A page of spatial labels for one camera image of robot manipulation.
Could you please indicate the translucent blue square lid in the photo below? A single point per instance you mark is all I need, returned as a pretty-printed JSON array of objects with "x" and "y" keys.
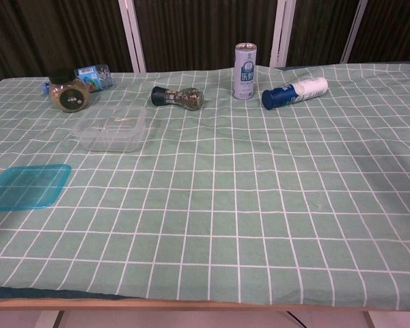
[{"x": 24, "y": 188}]

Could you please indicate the glass pepper grinder black cap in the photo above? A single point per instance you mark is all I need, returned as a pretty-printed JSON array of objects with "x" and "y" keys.
[{"x": 188, "y": 99}]

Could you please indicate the clear plastic container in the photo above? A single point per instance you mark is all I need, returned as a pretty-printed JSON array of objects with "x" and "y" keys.
[{"x": 109, "y": 136}]

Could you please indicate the clear plastic water bottle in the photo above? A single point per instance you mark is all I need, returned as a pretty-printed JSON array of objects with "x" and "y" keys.
[{"x": 95, "y": 77}]

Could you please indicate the round spice jar black lid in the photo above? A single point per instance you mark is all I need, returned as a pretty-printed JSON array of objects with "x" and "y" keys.
[{"x": 70, "y": 97}]

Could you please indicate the white screen frame post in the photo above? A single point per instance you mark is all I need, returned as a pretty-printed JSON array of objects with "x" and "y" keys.
[
  {"x": 353, "y": 34},
  {"x": 279, "y": 34},
  {"x": 129, "y": 34}
]

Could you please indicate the tall white blue drink can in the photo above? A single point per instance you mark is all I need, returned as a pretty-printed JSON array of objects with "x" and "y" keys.
[{"x": 245, "y": 75}]

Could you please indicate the green white checked tablecloth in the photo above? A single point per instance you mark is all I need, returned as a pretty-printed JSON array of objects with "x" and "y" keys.
[{"x": 225, "y": 188}]

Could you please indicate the white bottle with blue cap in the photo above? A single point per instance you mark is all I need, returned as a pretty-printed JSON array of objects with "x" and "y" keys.
[{"x": 294, "y": 93}]

